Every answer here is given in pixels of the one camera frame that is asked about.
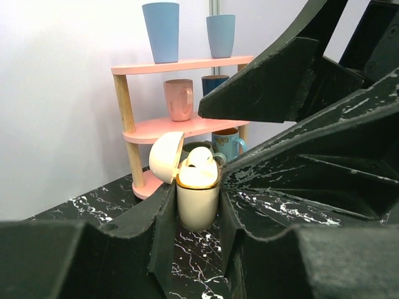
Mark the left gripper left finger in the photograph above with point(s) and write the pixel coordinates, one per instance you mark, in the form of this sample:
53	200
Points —
128	257

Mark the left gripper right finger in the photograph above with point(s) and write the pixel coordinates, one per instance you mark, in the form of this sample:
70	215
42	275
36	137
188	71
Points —
313	212

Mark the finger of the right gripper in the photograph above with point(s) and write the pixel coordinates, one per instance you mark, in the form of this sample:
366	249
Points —
291	79

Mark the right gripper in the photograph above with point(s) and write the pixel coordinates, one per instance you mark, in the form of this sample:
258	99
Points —
373	48

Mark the beige earbud charging case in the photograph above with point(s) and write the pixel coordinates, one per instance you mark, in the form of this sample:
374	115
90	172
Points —
197	188

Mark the white earbud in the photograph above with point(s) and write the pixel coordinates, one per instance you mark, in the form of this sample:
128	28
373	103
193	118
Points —
199	157

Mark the pink three-tier shelf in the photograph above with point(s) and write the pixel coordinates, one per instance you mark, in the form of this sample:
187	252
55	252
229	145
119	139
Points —
147	132

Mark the dark blue mug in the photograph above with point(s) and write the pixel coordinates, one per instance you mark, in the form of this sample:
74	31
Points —
210	82

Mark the tall blue cup right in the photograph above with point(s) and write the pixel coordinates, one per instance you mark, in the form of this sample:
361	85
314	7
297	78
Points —
221	31

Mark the tall blue cup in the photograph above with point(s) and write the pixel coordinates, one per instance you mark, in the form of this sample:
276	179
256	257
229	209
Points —
221	31
162	23

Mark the light blue mug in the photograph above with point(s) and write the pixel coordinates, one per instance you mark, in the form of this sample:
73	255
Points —
228	143

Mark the green glazed mug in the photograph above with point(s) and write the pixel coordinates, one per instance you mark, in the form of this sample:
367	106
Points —
218	158

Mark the pink mug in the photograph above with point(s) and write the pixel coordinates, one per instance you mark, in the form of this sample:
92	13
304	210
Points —
179	98

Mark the tall blue cup left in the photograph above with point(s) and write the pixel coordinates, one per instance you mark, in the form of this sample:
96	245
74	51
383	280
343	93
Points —
162	23

